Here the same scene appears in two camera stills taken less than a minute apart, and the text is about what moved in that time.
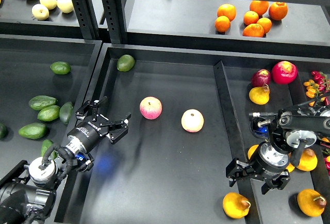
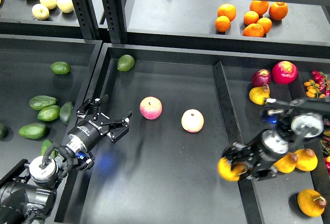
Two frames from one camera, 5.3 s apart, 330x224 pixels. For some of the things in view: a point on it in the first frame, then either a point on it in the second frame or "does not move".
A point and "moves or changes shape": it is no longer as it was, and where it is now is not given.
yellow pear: [311, 203] does not move
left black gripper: [88, 132] does not move
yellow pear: [235, 205] moves or changes shape
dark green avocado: [46, 144] does not move
